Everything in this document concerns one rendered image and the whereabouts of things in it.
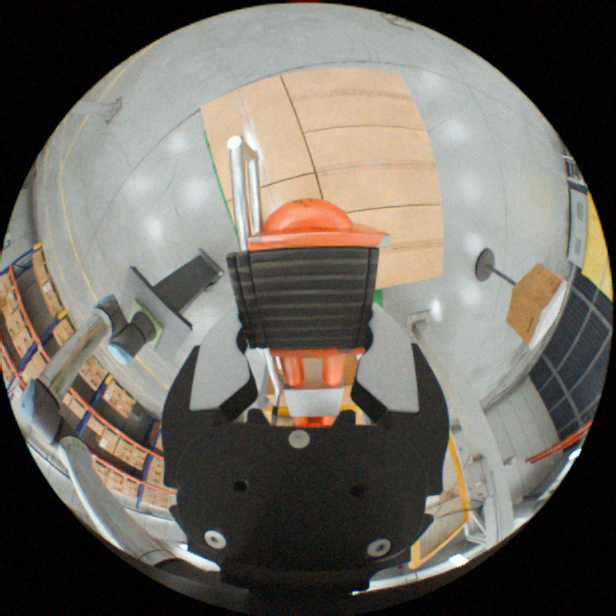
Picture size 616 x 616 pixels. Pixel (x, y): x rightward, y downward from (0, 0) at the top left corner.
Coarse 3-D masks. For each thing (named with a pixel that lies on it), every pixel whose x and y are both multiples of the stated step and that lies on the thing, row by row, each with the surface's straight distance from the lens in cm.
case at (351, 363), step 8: (352, 360) 78; (344, 368) 76; (352, 368) 76; (344, 376) 74; (352, 376) 73; (272, 384) 80; (344, 384) 72; (272, 392) 78; (344, 392) 76; (272, 400) 82; (280, 400) 81; (344, 400) 82; (360, 416) 104
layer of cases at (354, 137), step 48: (240, 96) 104; (288, 96) 103; (336, 96) 98; (384, 96) 107; (288, 144) 84; (336, 144) 84; (384, 144) 91; (288, 192) 79; (336, 192) 79; (384, 192) 85; (432, 192) 99; (432, 240) 101
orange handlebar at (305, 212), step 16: (288, 208) 10; (304, 208) 10; (320, 208) 10; (336, 208) 11; (272, 224) 10; (288, 224) 10; (304, 224) 10; (320, 224) 10; (336, 224) 10; (352, 224) 11; (288, 368) 16; (336, 368) 16; (288, 384) 19; (320, 416) 28
